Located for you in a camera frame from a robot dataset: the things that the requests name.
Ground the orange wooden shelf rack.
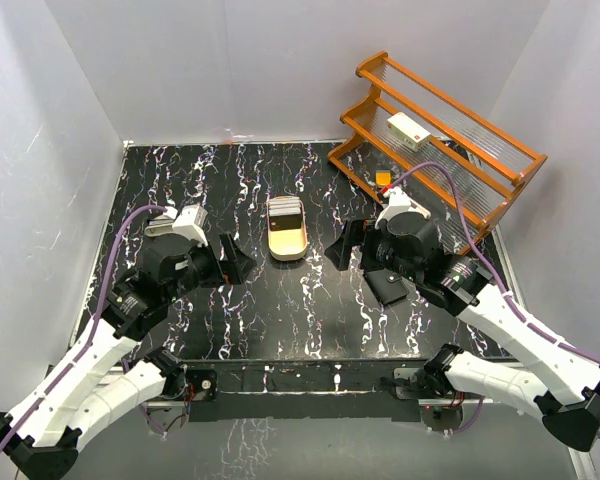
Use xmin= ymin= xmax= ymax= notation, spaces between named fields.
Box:
xmin=328 ymin=51 xmax=547 ymax=253

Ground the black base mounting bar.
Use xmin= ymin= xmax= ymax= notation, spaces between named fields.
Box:
xmin=139 ymin=357 xmax=486 ymax=424

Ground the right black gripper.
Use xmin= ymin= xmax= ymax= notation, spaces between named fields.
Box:
xmin=326 ymin=217 xmax=422 ymax=283

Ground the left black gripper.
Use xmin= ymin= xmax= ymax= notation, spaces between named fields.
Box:
xmin=165 ymin=231 xmax=256 ymax=303

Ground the beige grey stapler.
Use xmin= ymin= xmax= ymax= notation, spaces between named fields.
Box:
xmin=144 ymin=214 xmax=175 ymax=237

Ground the beige oval card tray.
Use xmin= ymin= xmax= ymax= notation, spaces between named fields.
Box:
xmin=267 ymin=197 xmax=308 ymax=262

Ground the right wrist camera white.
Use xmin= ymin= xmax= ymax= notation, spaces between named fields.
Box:
xmin=376 ymin=186 xmax=431 ymax=225

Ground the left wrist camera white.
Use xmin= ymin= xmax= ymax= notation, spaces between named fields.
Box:
xmin=162 ymin=204 xmax=208 ymax=246

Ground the orange small container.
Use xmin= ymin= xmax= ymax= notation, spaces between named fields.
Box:
xmin=375 ymin=170 xmax=392 ymax=189

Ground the white red small box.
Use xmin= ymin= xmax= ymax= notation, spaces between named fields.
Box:
xmin=387 ymin=112 xmax=431 ymax=151

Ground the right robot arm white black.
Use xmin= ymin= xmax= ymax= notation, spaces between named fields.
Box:
xmin=325 ymin=212 xmax=600 ymax=452

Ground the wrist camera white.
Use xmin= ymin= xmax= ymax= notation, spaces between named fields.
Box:
xmin=162 ymin=204 xmax=208 ymax=246
xmin=376 ymin=186 xmax=431 ymax=225

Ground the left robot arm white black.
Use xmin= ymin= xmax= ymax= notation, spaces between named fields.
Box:
xmin=0 ymin=233 xmax=256 ymax=479

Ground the black leather card holder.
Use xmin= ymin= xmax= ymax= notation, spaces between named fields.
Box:
xmin=364 ymin=270 xmax=408 ymax=307

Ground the stack of credit cards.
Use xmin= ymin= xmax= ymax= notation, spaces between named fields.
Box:
xmin=267 ymin=196 xmax=304 ymax=232

